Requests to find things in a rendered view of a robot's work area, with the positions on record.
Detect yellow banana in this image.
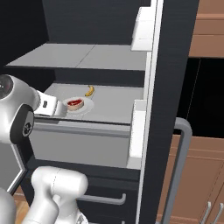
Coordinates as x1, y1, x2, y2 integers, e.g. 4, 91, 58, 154
84, 84, 96, 98

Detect black freezer drawer front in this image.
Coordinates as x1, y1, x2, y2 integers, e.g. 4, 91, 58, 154
20, 158, 142, 224

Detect black fridge door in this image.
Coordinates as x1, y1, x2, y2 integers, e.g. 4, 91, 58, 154
136, 0, 201, 224

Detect brown base cupboards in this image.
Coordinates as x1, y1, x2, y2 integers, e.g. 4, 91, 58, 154
156, 134, 224, 224

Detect grey fridge shelf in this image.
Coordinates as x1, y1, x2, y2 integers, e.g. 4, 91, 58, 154
4, 43, 148, 72

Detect brown wall cupboards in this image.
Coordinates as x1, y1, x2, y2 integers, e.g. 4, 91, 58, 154
188, 0, 224, 59

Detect grey cupboard handle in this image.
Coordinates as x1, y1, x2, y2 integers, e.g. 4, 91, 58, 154
200, 200, 213, 224
213, 202, 224, 224

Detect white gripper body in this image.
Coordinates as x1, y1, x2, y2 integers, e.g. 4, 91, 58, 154
53, 99, 70, 118

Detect grey fridge door handle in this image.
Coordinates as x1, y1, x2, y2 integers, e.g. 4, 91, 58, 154
161, 116, 193, 224

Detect black fridge body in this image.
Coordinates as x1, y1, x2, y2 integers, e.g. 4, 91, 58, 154
0, 0, 152, 224

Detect grey framed fridge door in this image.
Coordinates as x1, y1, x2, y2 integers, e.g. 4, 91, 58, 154
0, 140, 29, 194

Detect grey freezer drawer handle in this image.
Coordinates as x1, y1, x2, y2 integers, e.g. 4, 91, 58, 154
76, 192, 128, 207

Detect red steak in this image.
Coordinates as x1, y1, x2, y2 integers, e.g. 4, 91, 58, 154
66, 98, 86, 112

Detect white door shelf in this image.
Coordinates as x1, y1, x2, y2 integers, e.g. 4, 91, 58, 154
126, 99, 149, 171
130, 6, 156, 53

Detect white round plate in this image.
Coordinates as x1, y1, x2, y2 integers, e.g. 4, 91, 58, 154
62, 95, 95, 116

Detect grey fridge drawer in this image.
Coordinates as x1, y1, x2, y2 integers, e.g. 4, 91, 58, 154
29, 82, 145, 169

